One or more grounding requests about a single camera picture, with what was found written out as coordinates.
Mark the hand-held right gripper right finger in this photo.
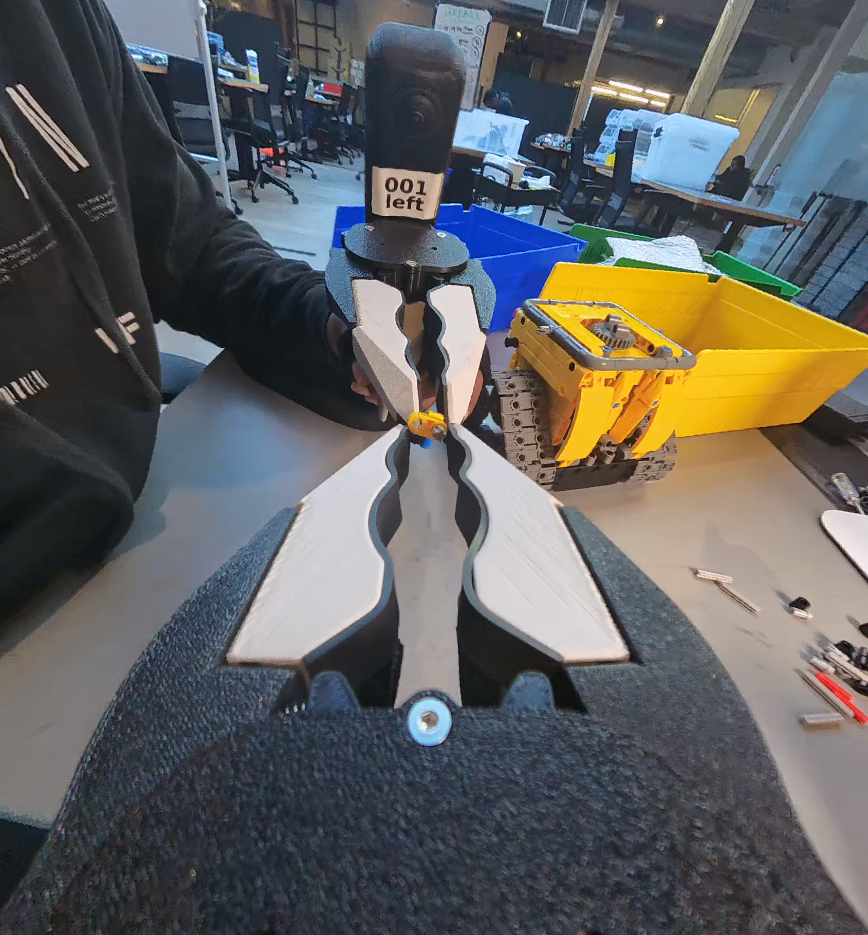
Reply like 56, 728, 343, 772
453, 427, 633, 688

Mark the white partition board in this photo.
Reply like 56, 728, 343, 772
106, 0, 236, 208

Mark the pile of small building parts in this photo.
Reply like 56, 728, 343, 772
693, 567, 868, 731

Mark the yellow tracked toy robot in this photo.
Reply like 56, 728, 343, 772
493, 299, 696, 492

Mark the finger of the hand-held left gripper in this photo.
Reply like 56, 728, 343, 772
350, 278, 425, 426
430, 285, 490, 426

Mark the green plastic bin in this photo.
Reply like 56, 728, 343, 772
566, 223, 804, 302

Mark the background table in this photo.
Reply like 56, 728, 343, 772
588, 158, 803, 258

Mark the white storage box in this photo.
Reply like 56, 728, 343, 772
639, 114, 741, 192

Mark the blue plastic bin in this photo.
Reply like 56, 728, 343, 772
332, 202, 585, 331

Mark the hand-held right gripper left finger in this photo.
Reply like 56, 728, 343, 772
227, 427, 410, 688

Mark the large yellow plastic bin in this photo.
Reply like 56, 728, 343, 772
539, 261, 868, 439

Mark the white plastic sheet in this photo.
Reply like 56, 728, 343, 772
609, 234, 715, 274

